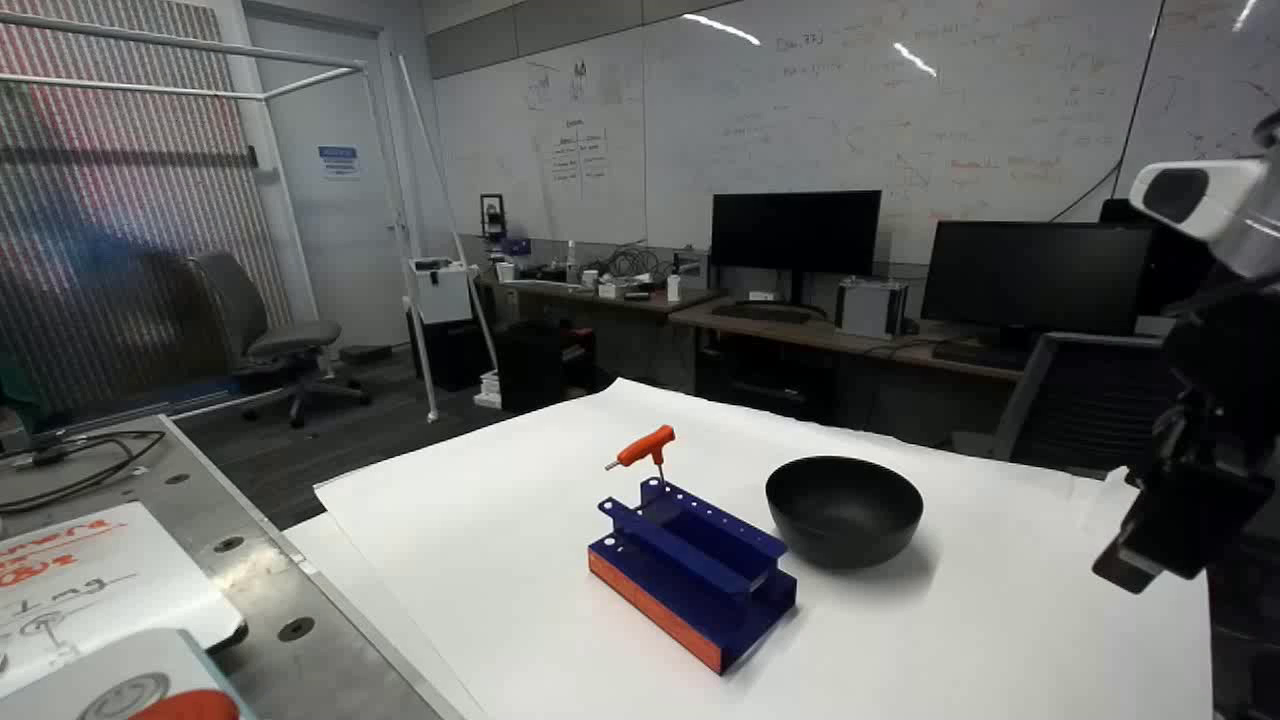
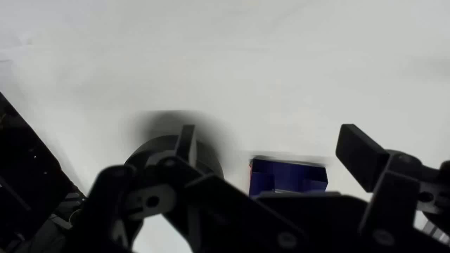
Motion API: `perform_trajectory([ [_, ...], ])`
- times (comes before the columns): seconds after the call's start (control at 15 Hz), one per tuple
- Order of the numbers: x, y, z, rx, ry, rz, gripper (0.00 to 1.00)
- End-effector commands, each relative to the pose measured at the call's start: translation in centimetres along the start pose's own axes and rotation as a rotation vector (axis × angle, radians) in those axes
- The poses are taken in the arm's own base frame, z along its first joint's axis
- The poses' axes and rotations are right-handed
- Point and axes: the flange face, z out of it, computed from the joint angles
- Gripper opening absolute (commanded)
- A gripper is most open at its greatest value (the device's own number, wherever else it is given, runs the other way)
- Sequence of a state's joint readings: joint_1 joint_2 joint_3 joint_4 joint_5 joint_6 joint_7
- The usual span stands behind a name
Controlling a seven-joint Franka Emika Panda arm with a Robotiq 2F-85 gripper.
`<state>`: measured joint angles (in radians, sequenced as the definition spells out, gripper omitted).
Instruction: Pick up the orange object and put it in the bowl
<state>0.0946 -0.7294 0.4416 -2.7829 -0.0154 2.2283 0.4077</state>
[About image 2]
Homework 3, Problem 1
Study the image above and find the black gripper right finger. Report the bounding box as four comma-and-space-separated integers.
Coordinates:
335, 122, 450, 253

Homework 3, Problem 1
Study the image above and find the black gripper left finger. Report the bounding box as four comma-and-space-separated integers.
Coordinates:
65, 123, 313, 253

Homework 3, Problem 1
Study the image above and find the blue acrylic plate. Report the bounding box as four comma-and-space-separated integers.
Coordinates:
249, 156, 330, 196

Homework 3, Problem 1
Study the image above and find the black angular equipment block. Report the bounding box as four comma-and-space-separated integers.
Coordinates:
0, 90, 89, 253

